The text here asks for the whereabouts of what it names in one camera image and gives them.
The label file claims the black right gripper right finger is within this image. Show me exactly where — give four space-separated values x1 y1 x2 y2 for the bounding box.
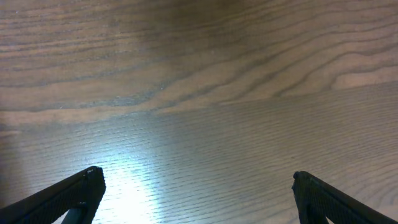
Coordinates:
292 171 397 224

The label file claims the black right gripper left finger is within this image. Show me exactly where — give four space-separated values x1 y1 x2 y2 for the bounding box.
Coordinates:
1 166 106 224

